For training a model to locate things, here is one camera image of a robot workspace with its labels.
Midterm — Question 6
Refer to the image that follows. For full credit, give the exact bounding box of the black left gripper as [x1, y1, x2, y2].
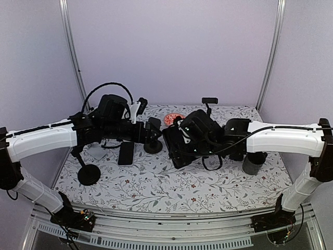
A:
[103, 120, 162, 144]

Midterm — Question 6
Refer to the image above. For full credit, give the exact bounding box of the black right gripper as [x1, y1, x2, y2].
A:
[169, 139, 219, 166]

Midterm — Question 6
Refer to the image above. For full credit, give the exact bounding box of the small round base phone stand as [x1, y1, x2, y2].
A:
[144, 117, 163, 154]

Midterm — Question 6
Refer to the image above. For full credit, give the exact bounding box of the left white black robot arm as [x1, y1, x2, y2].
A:
[1, 94, 161, 232]

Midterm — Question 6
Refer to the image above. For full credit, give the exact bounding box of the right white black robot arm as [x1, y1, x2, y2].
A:
[162, 109, 332, 232]

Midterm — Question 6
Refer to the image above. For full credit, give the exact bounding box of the black phone with white edge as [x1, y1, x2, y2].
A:
[118, 142, 135, 166]

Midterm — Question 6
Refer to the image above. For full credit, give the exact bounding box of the white flat phone stand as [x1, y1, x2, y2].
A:
[87, 147, 107, 160]

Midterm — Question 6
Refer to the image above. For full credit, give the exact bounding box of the tall black clamp phone stand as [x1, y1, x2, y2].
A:
[201, 97, 218, 116]

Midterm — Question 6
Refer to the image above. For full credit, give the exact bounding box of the black gooseneck stand round base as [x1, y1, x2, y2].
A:
[71, 146, 101, 186]

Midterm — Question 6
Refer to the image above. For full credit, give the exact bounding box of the red white patterned bowl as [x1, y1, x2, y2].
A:
[164, 113, 185, 127]

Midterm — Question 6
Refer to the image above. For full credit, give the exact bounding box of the floral patterned tablecloth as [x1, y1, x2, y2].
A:
[54, 140, 292, 214]

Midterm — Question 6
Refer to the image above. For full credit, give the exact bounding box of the dark grey mug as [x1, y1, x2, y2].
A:
[242, 152, 267, 176]

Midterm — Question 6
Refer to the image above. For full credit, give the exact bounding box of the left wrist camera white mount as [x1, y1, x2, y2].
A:
[130, 97, 148, 124]

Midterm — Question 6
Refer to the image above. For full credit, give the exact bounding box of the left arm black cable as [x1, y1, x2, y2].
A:
[81, 82, 134, 115]

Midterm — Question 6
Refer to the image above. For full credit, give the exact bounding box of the aluminium front rail base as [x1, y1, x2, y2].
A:
[22, 204, 328, 249]

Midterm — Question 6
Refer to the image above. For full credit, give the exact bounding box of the left aluminium frame post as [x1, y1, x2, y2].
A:
[59, 0, 87, 102]

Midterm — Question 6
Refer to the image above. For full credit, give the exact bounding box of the aluminium frame post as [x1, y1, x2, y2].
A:
[59, 0, 87, 102]
[255, 0, 286, 112]

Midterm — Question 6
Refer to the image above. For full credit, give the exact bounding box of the right aluminium frame post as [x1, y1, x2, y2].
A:
[255, 0, 286, 112]

